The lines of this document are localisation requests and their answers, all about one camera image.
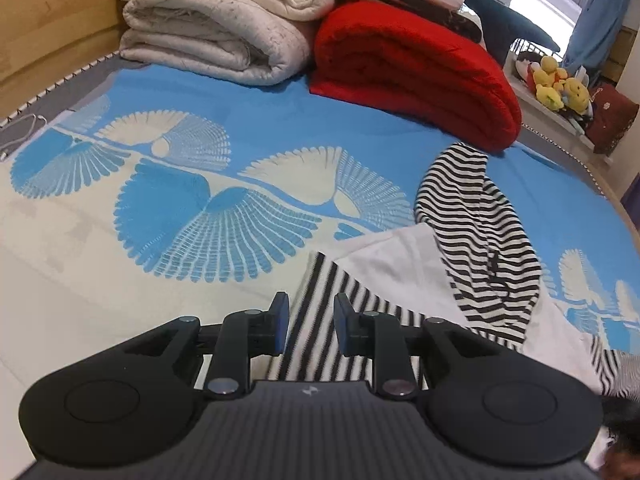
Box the striped white child's shirt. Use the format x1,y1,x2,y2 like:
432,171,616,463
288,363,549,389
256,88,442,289
266,143,639,399

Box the dark red bag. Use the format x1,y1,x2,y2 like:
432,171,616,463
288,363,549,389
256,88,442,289
586,82,639,156

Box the dark teal shark plush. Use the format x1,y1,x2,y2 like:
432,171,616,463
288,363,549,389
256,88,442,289
465,0,560,66

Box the purple box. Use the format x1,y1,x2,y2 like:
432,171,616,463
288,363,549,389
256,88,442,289
620,174,640,216

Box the folded cream blanket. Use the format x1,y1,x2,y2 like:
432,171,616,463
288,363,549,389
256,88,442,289
119,0,335,87

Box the yellow plush toys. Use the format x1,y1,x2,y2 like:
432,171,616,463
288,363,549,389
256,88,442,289
514,52,593,127

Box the wooden headboard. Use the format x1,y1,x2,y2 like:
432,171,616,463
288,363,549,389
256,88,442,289
1,0,124,117

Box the folded red blanket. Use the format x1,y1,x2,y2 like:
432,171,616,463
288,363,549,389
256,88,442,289
309,1,522,153

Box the blue and cream bedspread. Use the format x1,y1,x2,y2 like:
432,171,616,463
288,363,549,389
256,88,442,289
0,50,640,411

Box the blue curtain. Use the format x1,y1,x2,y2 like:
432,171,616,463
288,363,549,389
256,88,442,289
563,0,631,75

